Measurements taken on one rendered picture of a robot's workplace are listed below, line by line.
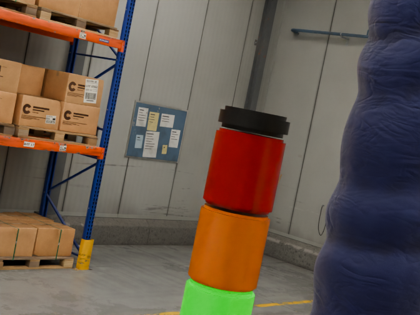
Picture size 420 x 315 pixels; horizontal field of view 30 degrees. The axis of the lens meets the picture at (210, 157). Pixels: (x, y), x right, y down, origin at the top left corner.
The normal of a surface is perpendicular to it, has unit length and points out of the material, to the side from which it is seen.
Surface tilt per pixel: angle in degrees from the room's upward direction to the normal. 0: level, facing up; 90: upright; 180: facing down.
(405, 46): 73
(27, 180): 90
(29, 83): 91
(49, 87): 92
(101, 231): 90
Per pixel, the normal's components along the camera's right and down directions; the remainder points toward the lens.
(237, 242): 0.10, 0.07
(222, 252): -0.16, 0.03
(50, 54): 0.73, 0.18
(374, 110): -0.67, -0.35
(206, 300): -0.40, -0.03
